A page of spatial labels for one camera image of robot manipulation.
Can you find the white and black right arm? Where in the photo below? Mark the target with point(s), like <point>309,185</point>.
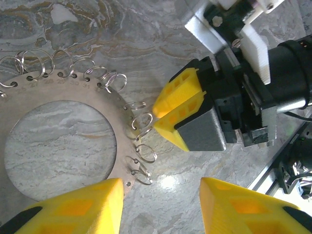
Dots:
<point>292,73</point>

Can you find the round metal disc with holes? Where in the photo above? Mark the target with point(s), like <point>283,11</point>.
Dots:
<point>73,92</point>

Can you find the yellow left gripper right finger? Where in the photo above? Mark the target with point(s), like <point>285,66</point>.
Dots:
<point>243,212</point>

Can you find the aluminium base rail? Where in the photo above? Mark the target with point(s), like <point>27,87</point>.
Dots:
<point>268,168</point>

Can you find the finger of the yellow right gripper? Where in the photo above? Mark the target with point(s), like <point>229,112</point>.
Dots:
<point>200,131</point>
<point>180,95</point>

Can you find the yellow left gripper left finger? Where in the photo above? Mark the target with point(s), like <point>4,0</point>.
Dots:
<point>73,212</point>

